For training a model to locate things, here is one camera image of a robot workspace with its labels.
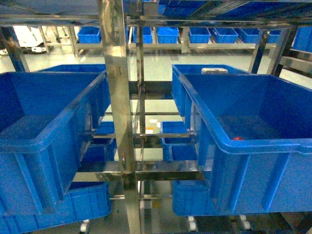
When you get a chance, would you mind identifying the blue bin right lower shelf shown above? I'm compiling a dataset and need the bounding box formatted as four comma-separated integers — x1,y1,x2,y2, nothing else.
172,180,215,216

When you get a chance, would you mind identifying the blue bin shelf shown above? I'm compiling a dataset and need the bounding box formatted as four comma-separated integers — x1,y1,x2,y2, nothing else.
179,74,312,215
172,180,215,216
0,182,111,234
0,71,110,215

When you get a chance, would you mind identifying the blue bin right upper shelf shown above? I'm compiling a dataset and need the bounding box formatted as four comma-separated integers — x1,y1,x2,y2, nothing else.
179,74,312,215

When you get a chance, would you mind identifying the blue bin left upper shelf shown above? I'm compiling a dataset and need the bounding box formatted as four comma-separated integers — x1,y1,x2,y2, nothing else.
0,71,110,215

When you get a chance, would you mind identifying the blue bin left lower shelf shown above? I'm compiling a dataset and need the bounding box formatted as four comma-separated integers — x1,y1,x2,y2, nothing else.
0,182,111,234

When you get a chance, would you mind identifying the steel left shelving rack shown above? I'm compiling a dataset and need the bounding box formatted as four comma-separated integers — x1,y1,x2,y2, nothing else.
0,0,312,234

